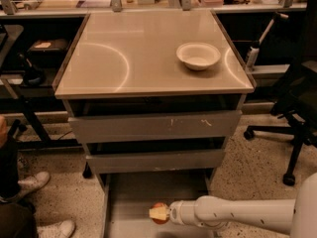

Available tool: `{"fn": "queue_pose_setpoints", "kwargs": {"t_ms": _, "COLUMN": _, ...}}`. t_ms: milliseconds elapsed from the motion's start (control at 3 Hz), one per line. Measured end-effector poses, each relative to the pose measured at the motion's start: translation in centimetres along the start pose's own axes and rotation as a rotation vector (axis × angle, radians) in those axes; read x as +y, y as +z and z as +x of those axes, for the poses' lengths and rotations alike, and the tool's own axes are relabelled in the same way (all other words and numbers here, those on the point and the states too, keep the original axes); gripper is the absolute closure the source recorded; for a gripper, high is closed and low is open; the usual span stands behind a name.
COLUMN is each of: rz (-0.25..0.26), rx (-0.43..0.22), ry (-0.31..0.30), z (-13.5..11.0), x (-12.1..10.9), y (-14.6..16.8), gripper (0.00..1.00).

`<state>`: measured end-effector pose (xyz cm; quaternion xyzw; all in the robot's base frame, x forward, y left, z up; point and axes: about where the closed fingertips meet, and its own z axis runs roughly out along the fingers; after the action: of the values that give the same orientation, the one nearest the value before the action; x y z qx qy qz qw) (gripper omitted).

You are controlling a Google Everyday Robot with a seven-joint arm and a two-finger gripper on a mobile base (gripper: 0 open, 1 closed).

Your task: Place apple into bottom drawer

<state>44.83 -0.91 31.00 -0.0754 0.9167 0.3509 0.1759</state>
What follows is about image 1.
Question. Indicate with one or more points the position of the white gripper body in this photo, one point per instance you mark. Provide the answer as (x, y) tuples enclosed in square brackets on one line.
[(176, 212)]

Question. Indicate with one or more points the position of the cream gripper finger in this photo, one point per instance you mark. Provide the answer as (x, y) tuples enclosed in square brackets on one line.
[(159, 213)]

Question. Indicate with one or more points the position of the red apple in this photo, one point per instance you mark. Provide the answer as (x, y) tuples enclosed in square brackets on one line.
[(160, 204)]

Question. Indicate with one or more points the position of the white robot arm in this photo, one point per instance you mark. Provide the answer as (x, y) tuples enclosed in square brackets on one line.
[(296, 218)]

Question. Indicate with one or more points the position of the open bottom drawer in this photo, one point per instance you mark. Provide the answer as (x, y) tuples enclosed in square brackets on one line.
[(128, 198)]

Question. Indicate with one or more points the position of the middle drawer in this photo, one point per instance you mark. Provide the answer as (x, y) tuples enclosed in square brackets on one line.
[(156, 161)]

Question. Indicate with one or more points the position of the top drawer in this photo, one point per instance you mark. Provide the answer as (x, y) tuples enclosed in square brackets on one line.
[(146, 127)]

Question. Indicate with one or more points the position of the grey drawer cabinet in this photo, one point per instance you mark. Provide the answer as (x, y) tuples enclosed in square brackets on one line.
[(126, 64)]

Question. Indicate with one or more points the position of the lower white sneaker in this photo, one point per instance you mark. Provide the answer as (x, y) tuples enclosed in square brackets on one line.
[(62, 229)]

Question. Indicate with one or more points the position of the white sneaker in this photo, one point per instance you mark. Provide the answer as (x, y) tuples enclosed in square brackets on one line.
[(34, 182), (62, 229)]

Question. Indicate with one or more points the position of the upper white sneaker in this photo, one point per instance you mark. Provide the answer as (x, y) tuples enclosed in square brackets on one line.
[(34, 182)]

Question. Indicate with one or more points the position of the white bowl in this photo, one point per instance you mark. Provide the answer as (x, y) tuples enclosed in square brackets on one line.
[(198, 56)]

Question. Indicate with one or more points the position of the black office chair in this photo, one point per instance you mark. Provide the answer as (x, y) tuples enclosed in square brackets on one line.
[(296, 95)]

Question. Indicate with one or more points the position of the black handheld device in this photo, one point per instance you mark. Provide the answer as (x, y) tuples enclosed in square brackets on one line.
[(32, 76)]

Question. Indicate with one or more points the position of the black box on shelf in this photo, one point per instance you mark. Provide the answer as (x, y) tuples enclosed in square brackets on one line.
[(48, 53)]

